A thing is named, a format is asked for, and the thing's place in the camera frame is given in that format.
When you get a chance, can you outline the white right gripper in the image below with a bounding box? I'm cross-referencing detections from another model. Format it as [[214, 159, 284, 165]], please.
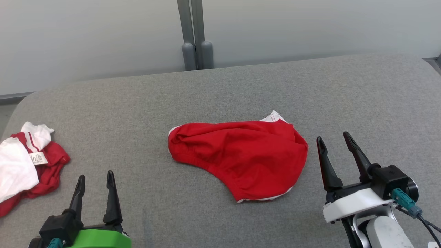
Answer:
[[316, 131, 395, 224]]

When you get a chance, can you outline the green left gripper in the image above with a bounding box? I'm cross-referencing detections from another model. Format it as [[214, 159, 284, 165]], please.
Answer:
[[64, 170, 132, 248]]

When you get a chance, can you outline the red white basketball jersey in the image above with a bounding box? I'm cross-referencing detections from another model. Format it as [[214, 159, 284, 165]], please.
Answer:
[[0, 122, 71, 217]]

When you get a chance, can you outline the red shorts white trim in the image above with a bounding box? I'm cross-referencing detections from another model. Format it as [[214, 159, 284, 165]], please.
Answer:
[[168, 110, 308, 203]]

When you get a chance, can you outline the right teal plug black cable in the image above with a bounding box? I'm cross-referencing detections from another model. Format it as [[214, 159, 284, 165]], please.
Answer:
[[391, 188, 441, 233]]

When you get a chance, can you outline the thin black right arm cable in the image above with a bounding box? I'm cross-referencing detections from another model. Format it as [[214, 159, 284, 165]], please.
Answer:
[[394, 205, 441, 248]]

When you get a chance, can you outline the grey wall baseboard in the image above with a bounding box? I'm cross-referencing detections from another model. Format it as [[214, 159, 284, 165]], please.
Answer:
[[0, 91, 35, 104]]

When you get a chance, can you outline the grey metal post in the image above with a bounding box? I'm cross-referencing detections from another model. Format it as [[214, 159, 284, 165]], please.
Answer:
[[177, 0, 197, 71], [191, 0, 213, 69]]

